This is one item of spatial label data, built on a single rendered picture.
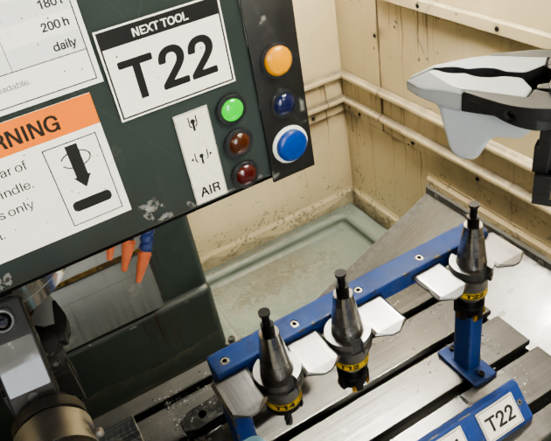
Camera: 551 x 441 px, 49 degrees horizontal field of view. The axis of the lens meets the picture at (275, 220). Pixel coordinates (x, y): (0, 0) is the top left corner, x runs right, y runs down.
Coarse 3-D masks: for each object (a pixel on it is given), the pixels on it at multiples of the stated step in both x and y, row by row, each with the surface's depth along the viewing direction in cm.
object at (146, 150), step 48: (96, 0) 41; (144, 0) 43; (192, 0) 45; (96, 48) 43; (240, 48) 48; (96, 96) 45; (192, 96) 48; (144, 144) 48; (144, 192) 50; (192, 192) 52; (96, 240) 50; (0, 288) 48
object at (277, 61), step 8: (272, 48) 49; (280, 48) 49; (272, 56) 49; (280, 56) 50; (288, 56) 50; (264, 64) 50; (272, 64) 50; (280, 64) 50; (288, 64) 50; (272, 72) 50; (280, 72) 50
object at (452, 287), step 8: (440, 264) 90; (424, 272) 90; (432, 272) 89; (440, 272) 89; (448, 272) 89; (416, 280) 89; (424, 280) 88; (432, 280) 88; (440, 280) 88; (448, 280) 87; (456, 280) 87; (424, 288) 87; (432, 288) 87; (440, 288) 86; (448, 288) 86; (456, 288) 86; (464, 288) 86; (440, 296) 85; (448, 296) 85; (456, 296) 85
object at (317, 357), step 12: (300, 336) 83; (312, 336) 83; (288, 348) 82; (300, 348) 82; (312, 348) 81; (324, 348) 81; (300, 360) 80; (312, 360) 80; (324, 360) 79; (336, 360) 79; (312, 372) 78; (324, 372) 78
